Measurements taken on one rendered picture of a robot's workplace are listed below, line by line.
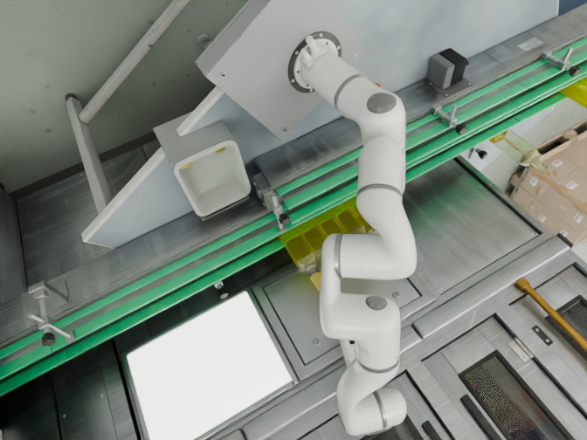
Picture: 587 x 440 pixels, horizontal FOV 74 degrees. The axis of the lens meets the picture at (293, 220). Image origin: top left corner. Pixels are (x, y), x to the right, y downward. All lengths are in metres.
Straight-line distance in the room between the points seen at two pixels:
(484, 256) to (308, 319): 0.61
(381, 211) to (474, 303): 0.66
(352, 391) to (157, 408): 0.61
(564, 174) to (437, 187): 3.51
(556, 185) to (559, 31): 3.19
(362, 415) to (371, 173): 0.49
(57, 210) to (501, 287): 1.63
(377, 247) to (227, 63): 0.51
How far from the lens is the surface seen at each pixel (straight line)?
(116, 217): 1.21
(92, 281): 1.27
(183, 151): 1.03
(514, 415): 1.27
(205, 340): 1.25
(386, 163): 0.76
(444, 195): 1.52
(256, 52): 0.95
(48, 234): 1.78
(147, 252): 1.23
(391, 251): 0.71
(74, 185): 1.88
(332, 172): 1.17
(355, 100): 0.87
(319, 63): 0.98
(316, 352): 1.19
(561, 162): 5.06
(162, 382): 1.27
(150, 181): 1.14
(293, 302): 1.24
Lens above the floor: 1.58
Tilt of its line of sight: 33 degrees down
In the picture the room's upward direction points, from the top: 146 degrees clockwise
